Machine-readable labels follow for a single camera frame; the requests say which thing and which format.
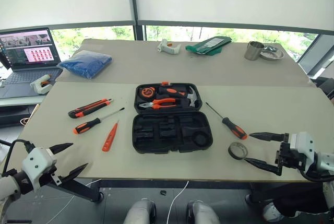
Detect black table frame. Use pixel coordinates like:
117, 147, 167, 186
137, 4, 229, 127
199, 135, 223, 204
46, 178, 324, 204

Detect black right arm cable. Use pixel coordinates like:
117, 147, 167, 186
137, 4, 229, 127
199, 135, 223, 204
298, 165, 334, 183

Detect stainless steel dish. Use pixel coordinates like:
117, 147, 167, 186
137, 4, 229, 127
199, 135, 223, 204
259, 46, 285, 62

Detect steel claw hammer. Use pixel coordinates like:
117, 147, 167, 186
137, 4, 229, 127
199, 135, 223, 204
156, 86, 200, 109

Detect orange handled pliers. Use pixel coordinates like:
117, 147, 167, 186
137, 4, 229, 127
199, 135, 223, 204
138, 98, 181, 111

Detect black box under desk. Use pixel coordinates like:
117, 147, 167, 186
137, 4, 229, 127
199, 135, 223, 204
0, 104, 37, 127

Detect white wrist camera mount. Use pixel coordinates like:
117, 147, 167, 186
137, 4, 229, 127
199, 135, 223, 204
288, 131, 318, 173
21, 147, 57, 191

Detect white glue gun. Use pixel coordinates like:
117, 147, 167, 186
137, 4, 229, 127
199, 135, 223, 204
157, 38, 182, 55
29, 74, 54, 95

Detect orange voltage tester pen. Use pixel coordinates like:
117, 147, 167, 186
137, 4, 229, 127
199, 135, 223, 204
101, 120, 120, 152

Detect green cloth bag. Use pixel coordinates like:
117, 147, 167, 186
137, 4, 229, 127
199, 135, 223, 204
185, 36, 233, 56

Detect thin white floor cable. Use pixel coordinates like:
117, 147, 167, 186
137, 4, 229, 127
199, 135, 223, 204
43, 178, 103, 224

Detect open laptop computer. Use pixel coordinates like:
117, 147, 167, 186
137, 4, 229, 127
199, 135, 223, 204
0, 27, 64, 100

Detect orange black screwdriver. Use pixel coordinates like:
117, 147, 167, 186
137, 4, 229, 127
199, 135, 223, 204
205, 101, 248, 141
73, 107, 126, 135

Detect orange black utility knife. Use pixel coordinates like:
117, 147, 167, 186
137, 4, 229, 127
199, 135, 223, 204
68, 98, 114, 120

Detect black tool case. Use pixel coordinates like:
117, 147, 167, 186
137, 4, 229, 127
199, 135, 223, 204
132, 81, 214, 155

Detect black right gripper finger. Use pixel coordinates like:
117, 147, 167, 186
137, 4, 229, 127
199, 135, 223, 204
248, 131, 285, 143
241, 157, 283, 176

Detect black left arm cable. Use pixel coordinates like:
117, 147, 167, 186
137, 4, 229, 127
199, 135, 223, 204
1, 138, 36, 178

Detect thick white floor cable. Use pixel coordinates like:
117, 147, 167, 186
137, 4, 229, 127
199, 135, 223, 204
166, 180, 190, 224

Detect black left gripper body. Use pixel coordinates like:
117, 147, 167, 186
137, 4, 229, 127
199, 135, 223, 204
38, 166, 64, 187

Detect black item beside table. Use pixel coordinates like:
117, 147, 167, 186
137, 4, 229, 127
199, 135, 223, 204
311, 76, 334, 102

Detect orange black tape measure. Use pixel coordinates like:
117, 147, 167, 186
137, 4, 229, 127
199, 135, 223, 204
140, 87, 156, 99

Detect black electrical tape roll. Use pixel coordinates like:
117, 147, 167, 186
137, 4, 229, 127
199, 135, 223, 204
228, 142, 249, 161

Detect dark window frame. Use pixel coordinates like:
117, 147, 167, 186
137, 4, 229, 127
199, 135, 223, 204
0, 0, 334, 42

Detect blue plastic bag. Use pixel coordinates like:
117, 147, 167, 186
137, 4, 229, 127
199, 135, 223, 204
57, 49, 114, 80

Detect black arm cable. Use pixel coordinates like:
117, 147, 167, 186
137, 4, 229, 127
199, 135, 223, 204
1, 138, 36, 178
298, 165, 334, 183

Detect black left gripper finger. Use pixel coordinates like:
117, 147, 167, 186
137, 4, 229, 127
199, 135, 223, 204
49, 143, 74, 155
61, 162, 89, 183

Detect stainless steel cup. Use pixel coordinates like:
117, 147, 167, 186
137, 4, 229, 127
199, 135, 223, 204
244, 40, 265, 61

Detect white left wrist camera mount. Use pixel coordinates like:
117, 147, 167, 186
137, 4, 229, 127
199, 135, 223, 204
21, 147, 57, 191

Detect silver rounded robot leg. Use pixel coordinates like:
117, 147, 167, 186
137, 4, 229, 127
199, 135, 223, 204
122, 198, 158, 224
186, 199, 221, 224

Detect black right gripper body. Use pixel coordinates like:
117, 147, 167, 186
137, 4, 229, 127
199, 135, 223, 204
274, 133, 306, 170

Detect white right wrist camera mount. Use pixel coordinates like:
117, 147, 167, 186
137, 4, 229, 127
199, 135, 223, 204
288, 131, 318, 173

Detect person in black trousers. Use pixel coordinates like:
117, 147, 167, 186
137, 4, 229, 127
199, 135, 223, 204
263, 182, 332, 222

